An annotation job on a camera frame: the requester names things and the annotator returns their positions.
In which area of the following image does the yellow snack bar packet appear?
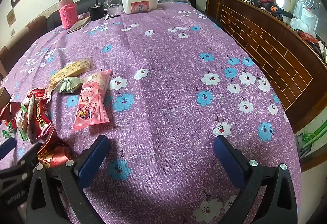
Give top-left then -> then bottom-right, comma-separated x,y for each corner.
48,58 -> 92,90

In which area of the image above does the clear plastic cup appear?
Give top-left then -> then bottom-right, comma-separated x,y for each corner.
104,0 -> 123,15

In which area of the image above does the white plastic jar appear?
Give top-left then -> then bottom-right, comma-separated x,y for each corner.
122,0 -> 157,14

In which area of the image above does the pink cartoon snack packet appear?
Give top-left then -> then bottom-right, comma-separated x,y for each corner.
72,69 -> 112,132

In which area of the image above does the pink knitted sleeve bottle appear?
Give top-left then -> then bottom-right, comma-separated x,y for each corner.
59,0 -> 78,30

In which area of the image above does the wooden brick pattern cabinet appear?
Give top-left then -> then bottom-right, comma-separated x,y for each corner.
206,0 -> 327,135

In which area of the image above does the red black tool clutter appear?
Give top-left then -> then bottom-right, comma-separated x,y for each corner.
258,0 -> 284,14

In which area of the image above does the dark red snack packet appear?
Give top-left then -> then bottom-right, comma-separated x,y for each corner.
31,100 -> 55,141

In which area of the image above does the brown upholstered chair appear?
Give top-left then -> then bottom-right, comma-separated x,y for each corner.
0,16 -> 48,79

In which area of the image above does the green bamboo wall sticker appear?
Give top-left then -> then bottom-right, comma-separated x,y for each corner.
294,122 -> 327,171

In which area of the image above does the thin paper booklet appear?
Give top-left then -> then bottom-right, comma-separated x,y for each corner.
67,16 -> 91,34

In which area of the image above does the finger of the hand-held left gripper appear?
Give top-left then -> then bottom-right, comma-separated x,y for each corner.
0,137 -> 17,161
17,142 -> 43,171

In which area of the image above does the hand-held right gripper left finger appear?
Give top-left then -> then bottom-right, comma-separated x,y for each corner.
26,135 -> 110,224

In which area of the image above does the brown cardboard box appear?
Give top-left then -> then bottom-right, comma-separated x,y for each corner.
0,86 -> 12,111

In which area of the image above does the purple floral tablecloth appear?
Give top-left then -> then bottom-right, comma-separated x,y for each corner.
0,1 -> 302,224

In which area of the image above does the small wall paper note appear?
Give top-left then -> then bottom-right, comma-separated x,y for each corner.
6,10 -> 17,27

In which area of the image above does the small red snack packet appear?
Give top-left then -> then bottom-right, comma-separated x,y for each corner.
0,102 -> 22,121

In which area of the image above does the pale green round snack packet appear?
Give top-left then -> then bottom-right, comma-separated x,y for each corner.
52,76 -> 84,94

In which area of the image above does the red gold foil snack packet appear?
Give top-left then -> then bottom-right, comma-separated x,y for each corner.
37,128 -> 72,168

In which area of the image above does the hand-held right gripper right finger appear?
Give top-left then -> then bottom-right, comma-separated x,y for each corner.
213,135 -> 298,224

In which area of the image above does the small black holder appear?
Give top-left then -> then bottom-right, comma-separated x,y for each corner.
88,0 -> 105,21

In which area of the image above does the clear plastic bag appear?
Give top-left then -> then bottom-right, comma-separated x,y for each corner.
158,0 -> 191,5

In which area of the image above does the red white label snack packet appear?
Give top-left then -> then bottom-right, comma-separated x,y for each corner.
26,87 -> 53,103

